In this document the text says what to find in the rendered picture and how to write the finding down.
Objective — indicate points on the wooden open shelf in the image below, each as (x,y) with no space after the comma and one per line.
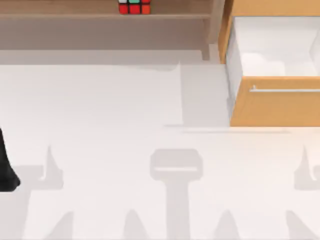
(105,30)

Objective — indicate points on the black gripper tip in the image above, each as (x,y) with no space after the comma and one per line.
(7,175)

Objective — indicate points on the colourful puzzle cube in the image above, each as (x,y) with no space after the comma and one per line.
(134,8)

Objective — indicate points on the open drawer with white inside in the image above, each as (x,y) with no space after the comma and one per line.
(272,50)

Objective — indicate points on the pale wooden drawer front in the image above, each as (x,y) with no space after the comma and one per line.
(275,110)

